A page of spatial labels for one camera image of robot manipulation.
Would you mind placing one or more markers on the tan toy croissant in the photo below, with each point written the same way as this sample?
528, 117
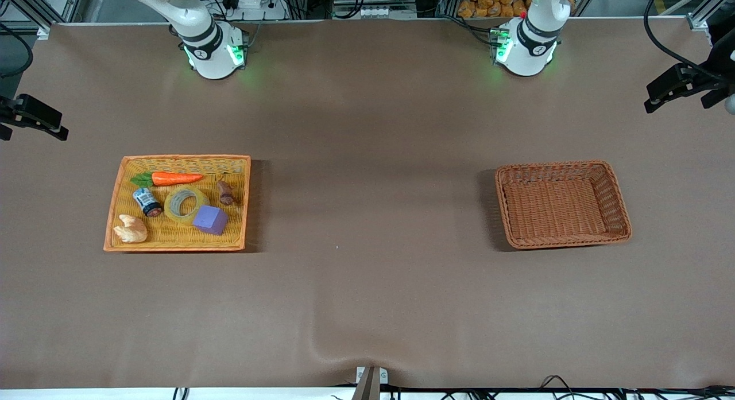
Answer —
132, 230

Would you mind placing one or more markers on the white power strip with plugs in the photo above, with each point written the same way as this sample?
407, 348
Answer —
252, 1

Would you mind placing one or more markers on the small blue labelled can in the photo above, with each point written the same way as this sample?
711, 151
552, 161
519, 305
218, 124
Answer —
146, 201

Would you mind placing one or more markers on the metal table edge bracket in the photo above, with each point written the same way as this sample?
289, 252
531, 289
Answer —
382, 377

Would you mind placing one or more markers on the brown wicker basket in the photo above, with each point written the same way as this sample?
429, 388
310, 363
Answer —
560, 210

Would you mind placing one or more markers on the purple foam cube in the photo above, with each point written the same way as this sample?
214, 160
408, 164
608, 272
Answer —
209, 219

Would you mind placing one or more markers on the yellow woven tray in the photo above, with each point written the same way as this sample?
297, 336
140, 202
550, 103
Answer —
178, 239

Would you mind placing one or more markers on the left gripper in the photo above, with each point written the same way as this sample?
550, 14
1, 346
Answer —
714, 70

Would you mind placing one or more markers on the small white power strip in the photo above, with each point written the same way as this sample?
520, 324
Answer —
376, 12

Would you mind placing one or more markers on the brown toy mushroom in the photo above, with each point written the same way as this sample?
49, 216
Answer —
225, 193

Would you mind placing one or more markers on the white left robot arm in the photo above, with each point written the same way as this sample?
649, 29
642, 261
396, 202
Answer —
525, 55

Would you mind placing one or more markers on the yellow packing tape roll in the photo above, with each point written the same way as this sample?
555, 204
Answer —
172, 213

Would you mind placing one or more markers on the orange toy carrot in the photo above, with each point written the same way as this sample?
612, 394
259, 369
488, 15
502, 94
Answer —
172, 178

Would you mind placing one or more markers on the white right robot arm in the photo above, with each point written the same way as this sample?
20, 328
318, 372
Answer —
212, 61

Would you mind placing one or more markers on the bag of orange buns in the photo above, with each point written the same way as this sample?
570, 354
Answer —
488, 4

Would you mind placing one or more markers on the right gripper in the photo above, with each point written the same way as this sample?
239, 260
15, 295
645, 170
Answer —
23, 112

